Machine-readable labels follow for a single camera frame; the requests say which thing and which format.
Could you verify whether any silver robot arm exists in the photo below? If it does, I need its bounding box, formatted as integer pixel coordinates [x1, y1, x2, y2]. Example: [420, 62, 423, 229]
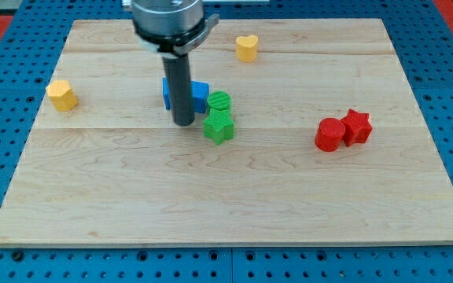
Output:
[130, 0, 219, 127]

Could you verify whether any red star block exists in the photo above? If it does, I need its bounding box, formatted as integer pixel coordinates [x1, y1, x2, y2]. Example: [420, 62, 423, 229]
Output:
[341, 108, 373, 147]

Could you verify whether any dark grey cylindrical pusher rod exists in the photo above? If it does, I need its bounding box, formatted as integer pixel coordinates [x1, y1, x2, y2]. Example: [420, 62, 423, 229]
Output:
[163, 54, 195, 127]

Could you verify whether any light wooden board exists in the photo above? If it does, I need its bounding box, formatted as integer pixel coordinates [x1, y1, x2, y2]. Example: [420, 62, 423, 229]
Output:
[0, 18, 453, 248]

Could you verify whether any red cylinder block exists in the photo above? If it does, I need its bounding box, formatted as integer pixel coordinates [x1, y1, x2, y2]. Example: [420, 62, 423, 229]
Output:
[315, 118, 345, 152]

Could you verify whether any yellow hexagon block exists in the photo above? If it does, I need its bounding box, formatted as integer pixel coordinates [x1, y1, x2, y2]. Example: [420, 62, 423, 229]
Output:
[46, 80, 79, 112]

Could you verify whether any green star block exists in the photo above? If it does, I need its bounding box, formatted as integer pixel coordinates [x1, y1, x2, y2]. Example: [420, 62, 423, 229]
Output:
[203, 108, 234, 145]

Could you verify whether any blue triangle block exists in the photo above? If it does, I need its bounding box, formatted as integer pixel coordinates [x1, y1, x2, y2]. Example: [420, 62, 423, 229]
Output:
[162, 77, 209, 114]

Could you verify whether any yellow heart block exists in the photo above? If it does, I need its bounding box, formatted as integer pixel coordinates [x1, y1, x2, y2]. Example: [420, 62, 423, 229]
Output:
[236, 35, 259, 63]

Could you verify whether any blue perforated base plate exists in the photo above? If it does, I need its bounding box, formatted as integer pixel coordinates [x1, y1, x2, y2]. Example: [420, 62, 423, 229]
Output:
[0, 1, 453, 282]

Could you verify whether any green cylinder block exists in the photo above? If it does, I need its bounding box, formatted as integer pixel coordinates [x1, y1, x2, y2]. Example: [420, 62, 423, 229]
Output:
[206, 91, 231, 112]

